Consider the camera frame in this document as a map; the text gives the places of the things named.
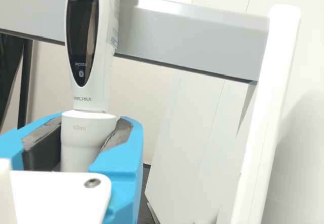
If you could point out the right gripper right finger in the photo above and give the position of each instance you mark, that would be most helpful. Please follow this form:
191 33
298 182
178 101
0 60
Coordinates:
126 183

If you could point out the pipette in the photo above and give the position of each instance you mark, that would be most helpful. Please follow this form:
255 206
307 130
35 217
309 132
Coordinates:
83 31

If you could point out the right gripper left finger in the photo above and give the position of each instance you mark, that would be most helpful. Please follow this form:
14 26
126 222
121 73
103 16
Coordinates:
15 137

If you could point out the white incubator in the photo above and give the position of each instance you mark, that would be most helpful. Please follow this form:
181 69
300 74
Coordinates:
197 145

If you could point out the white pipette stand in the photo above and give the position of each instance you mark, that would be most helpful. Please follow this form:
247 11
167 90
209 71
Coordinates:
189 44

